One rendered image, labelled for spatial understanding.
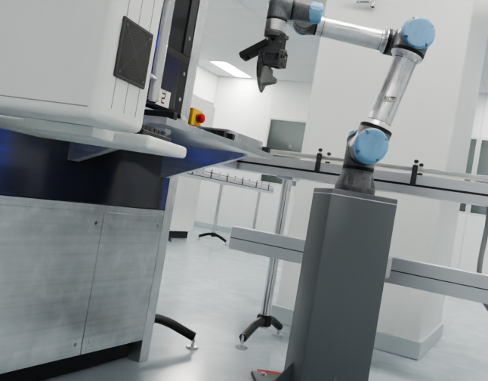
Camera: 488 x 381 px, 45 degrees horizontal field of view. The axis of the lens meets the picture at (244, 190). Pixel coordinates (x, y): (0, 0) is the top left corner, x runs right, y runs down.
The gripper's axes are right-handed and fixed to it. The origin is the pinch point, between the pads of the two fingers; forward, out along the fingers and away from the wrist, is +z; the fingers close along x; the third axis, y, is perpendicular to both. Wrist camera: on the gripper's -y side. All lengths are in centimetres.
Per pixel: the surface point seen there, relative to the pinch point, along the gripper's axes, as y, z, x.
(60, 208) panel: -36, 52, -50
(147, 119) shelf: -2, 23, -59
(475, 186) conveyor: 68, 18, 82
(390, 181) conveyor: 32, 21, 82
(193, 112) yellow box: -35.1, 8.4, 14.6
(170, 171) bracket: -31.4, 33.9, -0.5
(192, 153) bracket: -23.1, 25.9, -0.5
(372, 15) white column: -8, -78, 144
